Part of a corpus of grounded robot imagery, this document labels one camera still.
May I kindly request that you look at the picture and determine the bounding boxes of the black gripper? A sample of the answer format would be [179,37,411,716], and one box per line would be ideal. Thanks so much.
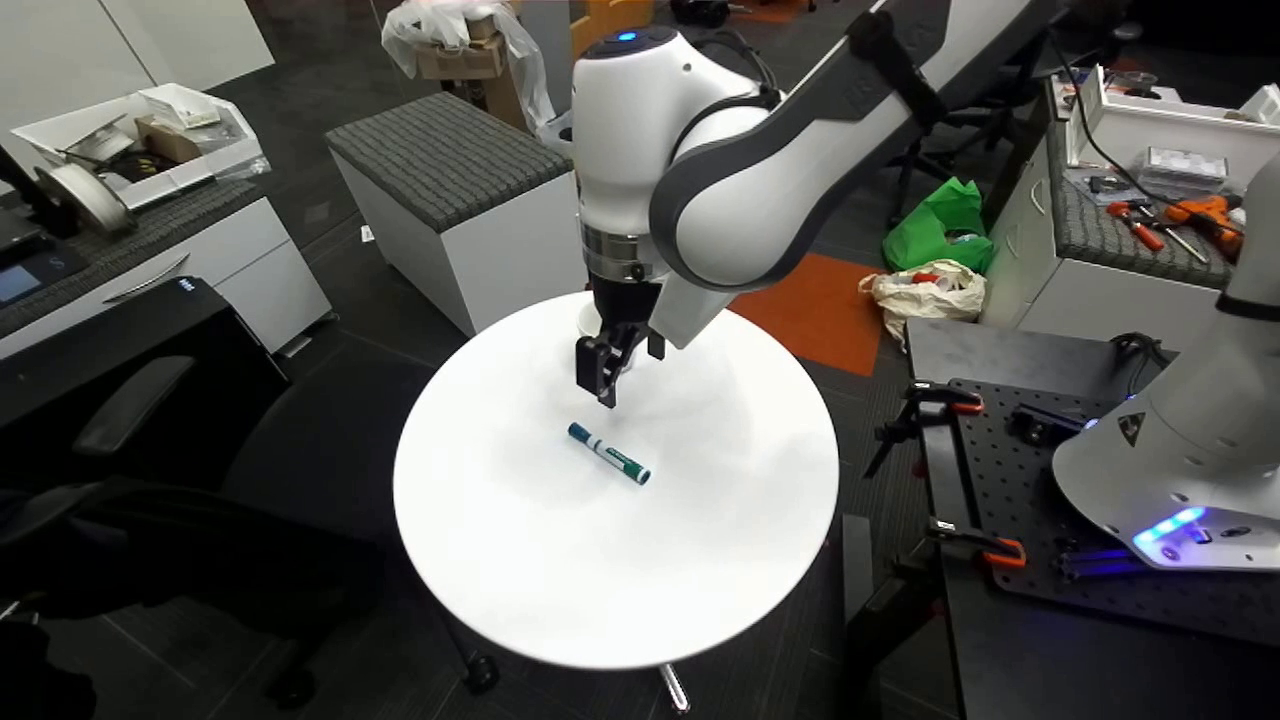
[573,270,669,411]

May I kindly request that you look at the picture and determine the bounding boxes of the green and white marker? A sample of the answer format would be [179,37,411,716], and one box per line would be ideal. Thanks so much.
[563,420,655,493]

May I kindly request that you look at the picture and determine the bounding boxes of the black perforated robot base table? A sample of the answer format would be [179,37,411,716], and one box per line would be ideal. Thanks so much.
[901,318,1280,720]

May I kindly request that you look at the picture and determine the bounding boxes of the white ottoman with gray cushion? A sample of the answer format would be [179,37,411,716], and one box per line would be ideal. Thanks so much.
[324,87,584,341]

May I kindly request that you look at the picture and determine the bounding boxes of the white printed bag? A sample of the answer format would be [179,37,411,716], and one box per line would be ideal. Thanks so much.
[856,255,991,345]

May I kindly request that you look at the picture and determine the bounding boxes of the metal table leg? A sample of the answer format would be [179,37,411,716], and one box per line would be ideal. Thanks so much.
[655,661,694,716]

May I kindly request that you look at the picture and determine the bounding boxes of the green bag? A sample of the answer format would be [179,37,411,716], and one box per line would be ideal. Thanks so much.
[880,171,999,279]

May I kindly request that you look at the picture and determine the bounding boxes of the yellow cabinet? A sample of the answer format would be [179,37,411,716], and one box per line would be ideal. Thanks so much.
[569,0,659,64]

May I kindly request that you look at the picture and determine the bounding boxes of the white plastic bag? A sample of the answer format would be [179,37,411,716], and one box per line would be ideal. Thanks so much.
[374,0,559,135]

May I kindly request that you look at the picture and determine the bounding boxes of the white desk cabinet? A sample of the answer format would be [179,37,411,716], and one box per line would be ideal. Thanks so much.
[0,168,335,370]

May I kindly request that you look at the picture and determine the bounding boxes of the dark office chair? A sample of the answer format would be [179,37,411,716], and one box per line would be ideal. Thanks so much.
[0,272,411,716]

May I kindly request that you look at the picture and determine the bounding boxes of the white cabinet with gray top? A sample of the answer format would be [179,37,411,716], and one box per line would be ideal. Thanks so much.
[1017,61,1280,354]

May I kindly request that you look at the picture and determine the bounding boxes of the white tray box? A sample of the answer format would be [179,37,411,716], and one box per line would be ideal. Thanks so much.
[6,80,270,217]

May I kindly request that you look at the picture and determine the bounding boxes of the tape roll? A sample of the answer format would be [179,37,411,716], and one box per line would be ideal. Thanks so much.
[30,162,134,240]

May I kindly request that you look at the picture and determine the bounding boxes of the orange hand tool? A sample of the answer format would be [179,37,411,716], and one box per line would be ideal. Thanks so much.
[1099,189,1248,270]

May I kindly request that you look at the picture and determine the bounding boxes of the black clamp with orange handle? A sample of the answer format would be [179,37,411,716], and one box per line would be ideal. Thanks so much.
[858,378,991,479]
[924,512,1030,579]

